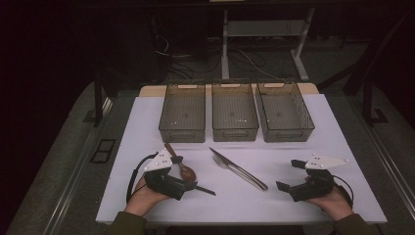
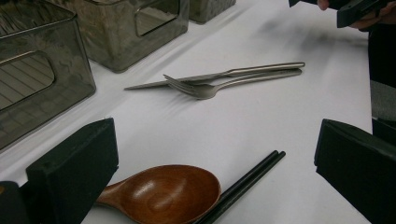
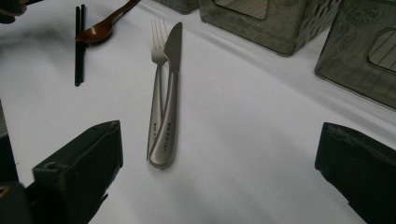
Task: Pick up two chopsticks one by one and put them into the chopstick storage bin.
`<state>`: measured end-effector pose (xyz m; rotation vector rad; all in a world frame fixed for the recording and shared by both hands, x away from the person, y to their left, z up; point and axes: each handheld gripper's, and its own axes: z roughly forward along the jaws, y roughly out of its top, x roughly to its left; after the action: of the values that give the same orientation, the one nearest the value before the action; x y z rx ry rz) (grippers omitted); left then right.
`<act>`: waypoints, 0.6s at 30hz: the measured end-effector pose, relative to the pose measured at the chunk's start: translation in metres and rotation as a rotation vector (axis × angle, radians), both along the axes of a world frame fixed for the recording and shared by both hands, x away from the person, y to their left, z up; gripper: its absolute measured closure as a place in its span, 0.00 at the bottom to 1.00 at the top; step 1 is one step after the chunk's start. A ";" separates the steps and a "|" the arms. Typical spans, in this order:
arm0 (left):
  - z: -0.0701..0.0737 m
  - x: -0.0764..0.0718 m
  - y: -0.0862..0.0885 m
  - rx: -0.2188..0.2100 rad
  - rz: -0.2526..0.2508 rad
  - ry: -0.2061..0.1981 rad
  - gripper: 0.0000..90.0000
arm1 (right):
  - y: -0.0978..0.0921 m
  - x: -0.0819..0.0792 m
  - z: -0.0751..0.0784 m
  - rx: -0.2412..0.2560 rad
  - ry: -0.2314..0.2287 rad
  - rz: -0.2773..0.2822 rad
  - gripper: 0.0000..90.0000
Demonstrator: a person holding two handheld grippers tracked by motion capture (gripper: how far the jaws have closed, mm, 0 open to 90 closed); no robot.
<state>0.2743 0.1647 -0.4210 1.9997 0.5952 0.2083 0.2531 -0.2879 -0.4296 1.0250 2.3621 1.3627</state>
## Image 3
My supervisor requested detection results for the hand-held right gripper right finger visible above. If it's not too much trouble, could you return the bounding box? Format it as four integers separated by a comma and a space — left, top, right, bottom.
314, 121, 396, 224

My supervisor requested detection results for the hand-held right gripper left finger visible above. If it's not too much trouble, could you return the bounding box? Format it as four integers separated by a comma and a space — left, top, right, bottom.
26, 119, 124, 224

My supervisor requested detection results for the black chopstick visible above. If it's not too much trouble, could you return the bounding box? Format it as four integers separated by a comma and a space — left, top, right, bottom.
78, 4, 87, 85
74, 6, 81, 88

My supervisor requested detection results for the brown wooden spoon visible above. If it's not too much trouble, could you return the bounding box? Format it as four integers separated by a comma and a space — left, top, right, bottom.
74, 0, 141, 45

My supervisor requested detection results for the steel knife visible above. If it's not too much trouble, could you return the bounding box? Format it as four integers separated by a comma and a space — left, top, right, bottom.
148, 21, 183, 170

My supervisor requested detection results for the grey translucent plastic basket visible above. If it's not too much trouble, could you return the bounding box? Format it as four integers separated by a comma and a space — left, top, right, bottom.
314, 0, 396, 110
198, 0, 343, 58
153, 0, 200, 15

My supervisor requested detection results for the steel fork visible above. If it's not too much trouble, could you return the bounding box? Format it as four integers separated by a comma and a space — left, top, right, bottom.
146, 19, 171, 166

